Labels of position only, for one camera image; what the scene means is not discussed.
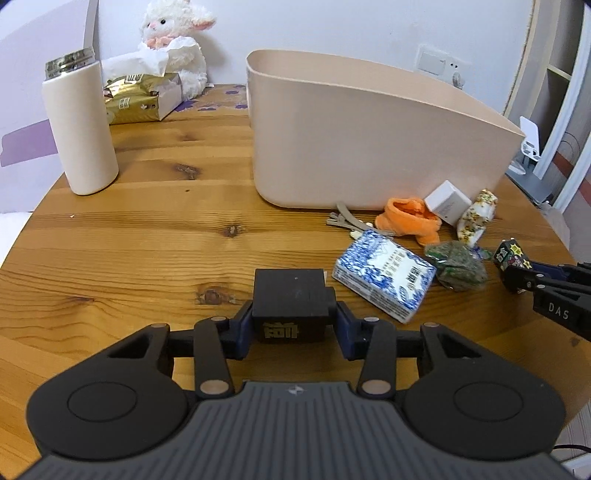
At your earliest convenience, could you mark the black patterned cube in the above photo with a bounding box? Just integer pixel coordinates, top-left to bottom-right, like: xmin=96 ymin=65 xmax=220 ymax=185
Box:
xmin=493 ymin=238 xmax=533 ymax=293

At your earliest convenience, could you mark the white floral sock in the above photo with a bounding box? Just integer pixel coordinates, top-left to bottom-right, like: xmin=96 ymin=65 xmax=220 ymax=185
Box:
xmin=457 ymin=189 xmax=498 ymax=248

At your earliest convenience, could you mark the green snack packet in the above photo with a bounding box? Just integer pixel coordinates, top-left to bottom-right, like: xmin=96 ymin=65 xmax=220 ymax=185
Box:
xmin=424 ymin=241 xmax=488 ymax=292

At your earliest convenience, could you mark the blue white tissue packet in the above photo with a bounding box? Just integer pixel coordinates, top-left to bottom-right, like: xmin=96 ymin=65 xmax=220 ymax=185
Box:
xmin=332 ymin=231 xmax=436 ymax=324

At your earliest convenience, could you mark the white charger cube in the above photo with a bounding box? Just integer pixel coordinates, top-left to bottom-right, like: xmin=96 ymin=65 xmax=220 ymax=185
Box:
xmin=424 ymin=180 xmax=472 ymax=226

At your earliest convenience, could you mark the black box with yellow label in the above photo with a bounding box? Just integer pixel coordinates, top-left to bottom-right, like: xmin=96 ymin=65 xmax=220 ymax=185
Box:
xmin=250 ymin=269 xmax=337 ymax=343

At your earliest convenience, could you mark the grey hair clip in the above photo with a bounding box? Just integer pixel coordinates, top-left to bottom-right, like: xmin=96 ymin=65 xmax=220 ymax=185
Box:
xmin=325 ymin=202 xmax=375 ymax=232

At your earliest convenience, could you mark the grey laptop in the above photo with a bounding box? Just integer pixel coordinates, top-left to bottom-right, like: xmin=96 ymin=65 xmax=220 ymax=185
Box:
xmin=506 ymin=157 xmax=552 ymax=206

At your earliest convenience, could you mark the white phone stand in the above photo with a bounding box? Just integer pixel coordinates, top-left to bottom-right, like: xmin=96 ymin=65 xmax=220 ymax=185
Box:
xmin=508 ymin=116 xmax=541 ymax=176

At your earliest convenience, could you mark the beige plastic storage bin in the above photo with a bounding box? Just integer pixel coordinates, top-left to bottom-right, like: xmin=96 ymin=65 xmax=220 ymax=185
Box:
xmin=246 ymin=49 xmax=524 ymax=210

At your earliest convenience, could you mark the gold tissue pack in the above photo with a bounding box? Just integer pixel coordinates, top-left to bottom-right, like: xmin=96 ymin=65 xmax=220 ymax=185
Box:
xmin=101 ymin=46 xmax=182 ymax=125

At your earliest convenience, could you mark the white thermos bottle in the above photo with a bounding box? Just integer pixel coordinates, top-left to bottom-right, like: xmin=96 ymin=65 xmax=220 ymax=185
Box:
xmin=42 ymin=47 xmax=119 ymax=196

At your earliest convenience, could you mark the white plush lamb toy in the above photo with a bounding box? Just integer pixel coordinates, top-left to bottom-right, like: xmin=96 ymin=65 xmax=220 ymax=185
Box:
xmin=141 ymin=0 xmax=216 ymax=102

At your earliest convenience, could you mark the white wall switch socket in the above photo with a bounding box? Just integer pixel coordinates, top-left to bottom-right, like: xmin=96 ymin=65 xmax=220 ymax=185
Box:
xmin=414 ymin=44 xmax=471 ymax=90

